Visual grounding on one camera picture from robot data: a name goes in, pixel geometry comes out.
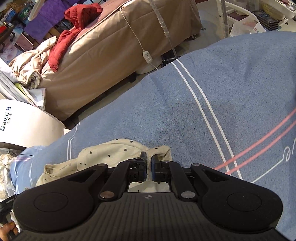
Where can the clear ribbed tube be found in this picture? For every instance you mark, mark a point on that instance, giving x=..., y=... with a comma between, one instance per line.
x=161, y=20

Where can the red puffer jacket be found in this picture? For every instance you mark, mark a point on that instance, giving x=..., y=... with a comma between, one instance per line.
x=67, y=34

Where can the cream crumpled quilt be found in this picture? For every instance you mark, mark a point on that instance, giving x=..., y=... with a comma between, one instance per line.
x=30, y=64

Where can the blue striped blanket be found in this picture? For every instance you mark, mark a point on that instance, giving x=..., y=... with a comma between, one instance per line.
x=185, y=104

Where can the purple cloth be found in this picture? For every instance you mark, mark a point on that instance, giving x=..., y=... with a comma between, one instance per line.
x=44, y=16

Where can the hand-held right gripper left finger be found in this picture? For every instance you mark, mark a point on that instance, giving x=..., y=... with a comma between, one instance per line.
x=143, y=172

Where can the white metal rack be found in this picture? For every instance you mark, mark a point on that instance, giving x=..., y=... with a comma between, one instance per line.
x=223, y=14

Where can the cream polka dot garment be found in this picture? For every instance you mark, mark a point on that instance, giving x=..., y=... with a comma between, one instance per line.
x=104, y=153

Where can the stack of dark books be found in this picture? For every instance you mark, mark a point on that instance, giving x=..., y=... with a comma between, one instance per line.
x=266, y=18

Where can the beige covered bed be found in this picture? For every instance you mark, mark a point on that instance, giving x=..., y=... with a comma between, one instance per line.
x=104, y=46

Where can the person's left hand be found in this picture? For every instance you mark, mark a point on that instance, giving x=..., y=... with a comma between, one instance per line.
x=8, y=229

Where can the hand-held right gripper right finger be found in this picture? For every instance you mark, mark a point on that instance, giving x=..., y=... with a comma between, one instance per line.
x=154, y=172

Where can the crumpled silver foil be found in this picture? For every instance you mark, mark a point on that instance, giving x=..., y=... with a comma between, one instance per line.
x=5, y=171

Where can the white plastic bag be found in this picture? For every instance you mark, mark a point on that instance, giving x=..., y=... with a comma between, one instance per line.
x=245, y=25

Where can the white David B bag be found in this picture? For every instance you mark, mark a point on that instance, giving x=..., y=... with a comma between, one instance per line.
x=27, y=125

